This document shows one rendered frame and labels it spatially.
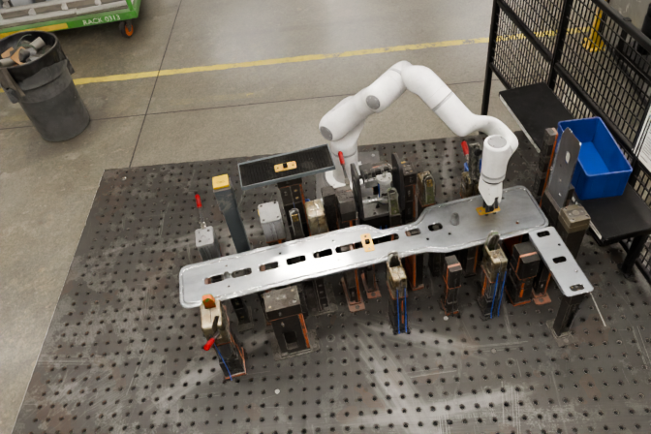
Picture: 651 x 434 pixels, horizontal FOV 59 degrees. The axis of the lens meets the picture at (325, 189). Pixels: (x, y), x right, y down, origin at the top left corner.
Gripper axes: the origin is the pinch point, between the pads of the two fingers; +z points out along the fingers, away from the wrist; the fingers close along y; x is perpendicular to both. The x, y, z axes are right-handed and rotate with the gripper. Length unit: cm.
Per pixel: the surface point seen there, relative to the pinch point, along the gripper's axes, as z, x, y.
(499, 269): 5.1, -6.0, 24.8
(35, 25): 76, -257, -379
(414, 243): 5.2, -30.4, 5.2
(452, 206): 5.3, -10.8, -7.6
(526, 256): 7.4, 6.2, 20.6
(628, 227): 2.5, 42.5, 22.1
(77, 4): 76, -221, -403
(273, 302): 2, -85, 18
